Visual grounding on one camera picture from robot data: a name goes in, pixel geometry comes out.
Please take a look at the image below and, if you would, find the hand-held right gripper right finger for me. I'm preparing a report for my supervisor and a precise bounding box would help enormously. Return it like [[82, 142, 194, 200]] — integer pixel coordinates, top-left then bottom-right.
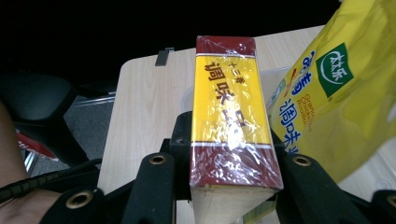
[[269, 129, 290, 161]]

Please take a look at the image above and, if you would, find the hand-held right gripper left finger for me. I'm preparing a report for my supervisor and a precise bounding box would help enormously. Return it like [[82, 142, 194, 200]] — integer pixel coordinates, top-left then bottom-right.
[[162, 110, 194, 202]]

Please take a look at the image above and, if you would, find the red and yellow box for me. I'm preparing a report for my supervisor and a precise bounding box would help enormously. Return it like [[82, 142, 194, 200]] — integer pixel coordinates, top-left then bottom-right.
[[188, 35, 285, 224]]

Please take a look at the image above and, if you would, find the clear plastic container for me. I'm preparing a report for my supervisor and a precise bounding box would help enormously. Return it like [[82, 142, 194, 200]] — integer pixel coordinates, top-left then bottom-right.
[[181, 65, 396, 203]]

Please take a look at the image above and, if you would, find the yellow seasoning pouch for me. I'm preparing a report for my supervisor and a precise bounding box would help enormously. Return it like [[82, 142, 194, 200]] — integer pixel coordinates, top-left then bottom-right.
[[266, 0, 396, 185]]

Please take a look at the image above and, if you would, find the black table clip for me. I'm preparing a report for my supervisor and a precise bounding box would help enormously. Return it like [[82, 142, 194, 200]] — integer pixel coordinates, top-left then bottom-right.
[[154, 47, 176, 67]]

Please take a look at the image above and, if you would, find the black chair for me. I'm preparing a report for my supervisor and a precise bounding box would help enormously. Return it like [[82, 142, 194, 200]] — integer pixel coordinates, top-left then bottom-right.
[[0, 72, 106, 171]]

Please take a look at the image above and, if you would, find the red thing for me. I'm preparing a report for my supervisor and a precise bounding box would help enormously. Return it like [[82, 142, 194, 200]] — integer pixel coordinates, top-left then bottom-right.
[[16, 130, 60, 162]]

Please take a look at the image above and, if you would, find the right hand-held gripper cable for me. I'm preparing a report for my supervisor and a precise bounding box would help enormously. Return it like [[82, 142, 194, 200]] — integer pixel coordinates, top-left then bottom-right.
[[0, 158, 105, 204]]

